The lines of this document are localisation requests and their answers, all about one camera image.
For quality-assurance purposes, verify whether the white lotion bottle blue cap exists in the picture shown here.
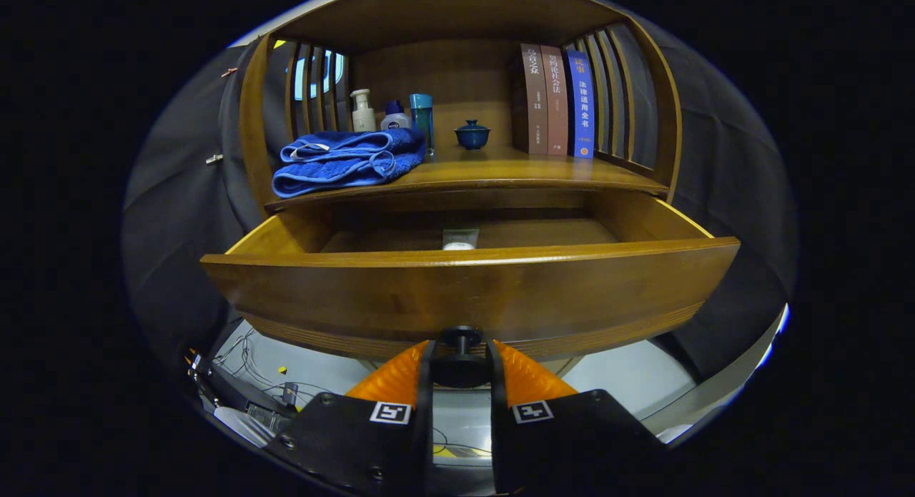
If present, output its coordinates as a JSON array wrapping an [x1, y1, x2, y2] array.
[[380, 100, 412, 132]]

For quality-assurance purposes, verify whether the white pump bottle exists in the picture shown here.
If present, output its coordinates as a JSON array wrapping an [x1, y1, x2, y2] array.
[[350, 89, 377, 133]]

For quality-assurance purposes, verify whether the blue folded towel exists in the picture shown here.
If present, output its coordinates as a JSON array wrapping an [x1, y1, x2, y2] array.
[[272, 127, 427, 199]]

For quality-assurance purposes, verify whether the clear teal bottle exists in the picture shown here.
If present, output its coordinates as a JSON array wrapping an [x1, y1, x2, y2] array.
[[409, 93, 435, 160]]

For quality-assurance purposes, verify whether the blue book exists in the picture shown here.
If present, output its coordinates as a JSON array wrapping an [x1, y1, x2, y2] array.
[[563, 49, 595, 159]]

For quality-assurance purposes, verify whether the white green tube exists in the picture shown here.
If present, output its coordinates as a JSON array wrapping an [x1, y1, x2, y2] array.
[[441, 228, 481, 252]]

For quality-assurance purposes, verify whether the wooden countertop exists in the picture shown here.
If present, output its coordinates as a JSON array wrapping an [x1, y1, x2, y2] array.
[[264, 143, 669, 212]]

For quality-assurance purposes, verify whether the blue lidded teacup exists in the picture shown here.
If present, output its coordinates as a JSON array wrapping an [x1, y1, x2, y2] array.
[[454, 119, 492, 151]]

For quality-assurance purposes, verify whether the reddish brown book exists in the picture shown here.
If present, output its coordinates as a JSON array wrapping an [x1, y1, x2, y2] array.
[[540, 45, 570, 157]]

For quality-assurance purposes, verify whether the dark floor equipment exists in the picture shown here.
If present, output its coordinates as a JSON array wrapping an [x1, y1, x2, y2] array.
[[187, 350, 301, 448]]

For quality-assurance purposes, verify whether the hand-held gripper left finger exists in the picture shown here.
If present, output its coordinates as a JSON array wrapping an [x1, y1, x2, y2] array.
[[264, 340, 435, 496]]

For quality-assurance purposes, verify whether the dark brown book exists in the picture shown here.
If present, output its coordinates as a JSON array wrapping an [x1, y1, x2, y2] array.
[[520, 43, 550, 155]]

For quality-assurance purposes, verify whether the wooden cabinet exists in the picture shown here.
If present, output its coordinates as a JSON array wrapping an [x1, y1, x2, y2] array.
[[238, 0, 683, 215]]

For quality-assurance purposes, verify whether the wooden drawer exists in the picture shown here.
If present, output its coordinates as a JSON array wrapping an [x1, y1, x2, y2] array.
[[200, 190, 741, 388]]

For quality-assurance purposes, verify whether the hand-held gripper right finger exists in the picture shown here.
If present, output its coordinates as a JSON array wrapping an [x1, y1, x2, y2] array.
[[488, 340, 666, 496]]

